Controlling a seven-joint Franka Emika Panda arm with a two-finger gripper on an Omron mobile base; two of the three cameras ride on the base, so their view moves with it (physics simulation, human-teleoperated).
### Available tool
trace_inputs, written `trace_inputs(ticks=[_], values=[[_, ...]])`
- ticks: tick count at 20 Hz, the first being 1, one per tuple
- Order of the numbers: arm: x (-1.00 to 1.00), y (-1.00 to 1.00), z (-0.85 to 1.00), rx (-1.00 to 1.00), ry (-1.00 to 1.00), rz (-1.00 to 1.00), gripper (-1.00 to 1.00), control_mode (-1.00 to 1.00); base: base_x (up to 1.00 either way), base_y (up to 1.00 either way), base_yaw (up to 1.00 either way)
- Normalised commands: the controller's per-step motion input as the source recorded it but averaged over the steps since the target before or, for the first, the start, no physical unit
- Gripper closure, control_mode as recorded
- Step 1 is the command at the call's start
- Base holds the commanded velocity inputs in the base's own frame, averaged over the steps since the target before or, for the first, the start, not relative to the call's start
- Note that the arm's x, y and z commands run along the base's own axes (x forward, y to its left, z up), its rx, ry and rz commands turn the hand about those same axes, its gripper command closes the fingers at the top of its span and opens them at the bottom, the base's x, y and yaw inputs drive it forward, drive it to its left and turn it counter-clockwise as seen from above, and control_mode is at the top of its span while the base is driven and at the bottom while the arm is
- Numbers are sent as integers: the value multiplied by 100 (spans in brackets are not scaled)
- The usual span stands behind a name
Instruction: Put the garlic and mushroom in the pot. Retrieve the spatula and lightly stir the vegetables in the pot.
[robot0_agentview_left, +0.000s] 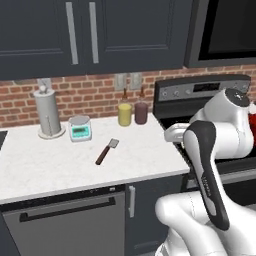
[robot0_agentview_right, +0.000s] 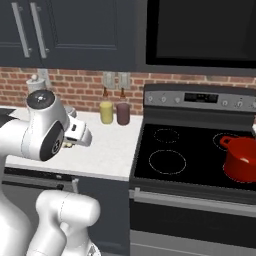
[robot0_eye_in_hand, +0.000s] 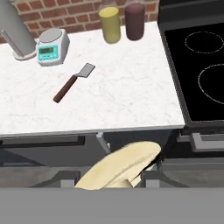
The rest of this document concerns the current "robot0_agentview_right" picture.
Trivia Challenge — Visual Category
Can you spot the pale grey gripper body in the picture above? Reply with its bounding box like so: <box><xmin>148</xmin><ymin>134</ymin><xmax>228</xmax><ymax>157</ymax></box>
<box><xmin>65</xmin><ymin>121</ymin><xmax>93</xmax><ymax>148</ymax></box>

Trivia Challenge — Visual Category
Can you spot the red pot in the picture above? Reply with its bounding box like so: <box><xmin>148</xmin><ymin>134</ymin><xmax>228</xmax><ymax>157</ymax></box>
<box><xmin>219</xmin><ymin>134</ymin><xmax>256</xmax><ymax>184</ymax></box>

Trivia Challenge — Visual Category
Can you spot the yellow bottle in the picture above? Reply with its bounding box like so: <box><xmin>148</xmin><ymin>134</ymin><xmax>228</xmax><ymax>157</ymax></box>
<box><xmin>99</xmin><ymin>87</ymin><xmax>115</xmax><ymax>125</ymax></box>

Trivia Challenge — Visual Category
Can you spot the purple bottle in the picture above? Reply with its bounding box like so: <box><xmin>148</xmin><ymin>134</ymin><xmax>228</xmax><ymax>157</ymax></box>
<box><xmin>115</xmin><ymin>87</ymin><xmax>131</xmax><ymax>126</ymax></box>

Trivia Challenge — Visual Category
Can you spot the grey dishwasher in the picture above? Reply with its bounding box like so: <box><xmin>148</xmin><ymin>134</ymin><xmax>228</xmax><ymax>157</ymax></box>
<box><xmin>1</xmin><ymin>166</ymin><xmax>80</xmax><ymax>214</ymax></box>

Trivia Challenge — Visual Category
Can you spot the dark base cupboard door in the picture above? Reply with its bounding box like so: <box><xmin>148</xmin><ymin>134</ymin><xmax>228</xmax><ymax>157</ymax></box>
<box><xmin>77</xmin><ymin>175</ymin><xmax>131</xmax><ymax>256</ymax></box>

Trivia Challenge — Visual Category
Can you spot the black flat board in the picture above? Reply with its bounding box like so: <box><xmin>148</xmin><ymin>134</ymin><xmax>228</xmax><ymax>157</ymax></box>
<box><xmin>0</xmin><ymin>107</ymin><xmax>17</xmax><ymax>118</ymax></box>

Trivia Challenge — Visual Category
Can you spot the black and grey stove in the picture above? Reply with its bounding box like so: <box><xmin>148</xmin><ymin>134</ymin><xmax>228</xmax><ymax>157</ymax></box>
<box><xmin>128</xmin><ymin>83</ymin><xmax>256</xmax><ymax>256</ymax></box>

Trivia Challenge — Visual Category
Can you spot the black oven door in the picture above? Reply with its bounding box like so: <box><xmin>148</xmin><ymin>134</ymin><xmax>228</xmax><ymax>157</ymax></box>
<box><xmin>129</xmin><ymin>189</ymin><xmax>256</xmax><ymax>256</ymax></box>

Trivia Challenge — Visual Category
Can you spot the black microwave oven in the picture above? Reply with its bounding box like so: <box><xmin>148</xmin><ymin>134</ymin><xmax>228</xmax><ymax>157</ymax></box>
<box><xmin>136</xmin><ymin>0</ymin><xmax>256</xmax><ymax>77</ymax></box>

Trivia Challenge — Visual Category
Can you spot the grey base cupboard handle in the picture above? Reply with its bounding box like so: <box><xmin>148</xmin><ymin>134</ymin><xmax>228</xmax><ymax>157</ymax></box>
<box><xmin>71</xmin><ymin>177</ymin><xmax>80</xmax><ymax>195</ymax></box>

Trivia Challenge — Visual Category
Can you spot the grey double wall socket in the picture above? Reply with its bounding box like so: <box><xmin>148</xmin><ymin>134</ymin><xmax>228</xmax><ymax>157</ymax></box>
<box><xmin>102</xmin><ymin>71</ymin><xmax>132</xmax><ymax>91</ymax></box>

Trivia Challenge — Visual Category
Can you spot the grey wall switch plate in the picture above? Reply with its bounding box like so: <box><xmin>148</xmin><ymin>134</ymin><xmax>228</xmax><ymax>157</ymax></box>
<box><xmin>37</xmin><ymin>68</ymin><xmax>52</xmax><ymax>88</ymax></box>

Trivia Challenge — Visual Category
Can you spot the grey cupboard bar handle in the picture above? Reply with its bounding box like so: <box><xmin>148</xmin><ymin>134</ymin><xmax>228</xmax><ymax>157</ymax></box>
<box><xmin>11</xmin><ymin>2</ymin><xmax>33</xmax><ymax>59</ymax></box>
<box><xmin>29</xmin><ymin>2</ymin><xmax>51</xmax><ymax>60</ymax></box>

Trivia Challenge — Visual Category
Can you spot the grey oven door handle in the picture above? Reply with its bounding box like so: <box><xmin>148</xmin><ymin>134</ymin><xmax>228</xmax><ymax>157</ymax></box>
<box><xmin>133</xmin><ymin>187</ymin><xmax>256</xmax><ymax>218</ymax></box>

